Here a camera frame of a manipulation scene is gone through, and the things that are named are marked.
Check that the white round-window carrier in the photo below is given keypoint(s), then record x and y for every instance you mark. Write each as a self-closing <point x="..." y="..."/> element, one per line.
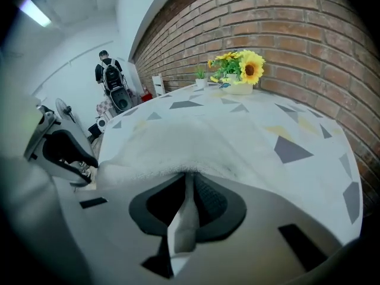
<point x="101" y="123"/>

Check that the ceiling light tube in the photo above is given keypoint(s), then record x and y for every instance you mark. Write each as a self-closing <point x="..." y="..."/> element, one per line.
<point x="35" y="12"/>

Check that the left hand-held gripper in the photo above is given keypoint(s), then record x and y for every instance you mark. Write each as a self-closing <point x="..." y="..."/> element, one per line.
<point x="35" y="135"/>

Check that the white cloth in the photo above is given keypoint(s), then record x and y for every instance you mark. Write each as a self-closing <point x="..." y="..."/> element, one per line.
<point x="178" y="147"/>

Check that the red fire extinguisher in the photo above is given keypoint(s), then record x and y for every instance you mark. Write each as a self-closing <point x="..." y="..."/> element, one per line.
<point x="146" y="95"/>

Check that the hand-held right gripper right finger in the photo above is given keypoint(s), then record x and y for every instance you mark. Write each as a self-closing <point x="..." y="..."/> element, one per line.
<point x="252" y="242"/>

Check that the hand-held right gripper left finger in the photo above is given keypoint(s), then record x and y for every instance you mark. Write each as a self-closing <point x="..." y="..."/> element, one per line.
<point x="118" y="227"/>

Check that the small green potted plant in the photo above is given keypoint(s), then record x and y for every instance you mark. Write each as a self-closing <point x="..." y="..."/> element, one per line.
<point x="201" y="77"/>

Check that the black floor bag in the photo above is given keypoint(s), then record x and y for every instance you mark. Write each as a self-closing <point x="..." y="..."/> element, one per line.
<point x="94" y="129"/>

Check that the white wooden chair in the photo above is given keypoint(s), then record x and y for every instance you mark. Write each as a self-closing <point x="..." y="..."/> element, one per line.
<point x="158" y="85"/>

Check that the black pedestal fan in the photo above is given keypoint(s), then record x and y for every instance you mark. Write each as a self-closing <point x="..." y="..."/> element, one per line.
<point x="65" y="110"/>

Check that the sunflower bouquet in white pot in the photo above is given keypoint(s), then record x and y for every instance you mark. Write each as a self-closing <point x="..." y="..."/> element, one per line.
<point x="234" y="70"/>

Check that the triangle patterned tablecloth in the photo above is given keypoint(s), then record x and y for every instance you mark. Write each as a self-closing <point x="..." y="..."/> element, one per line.
<point x="311" y="135"/>

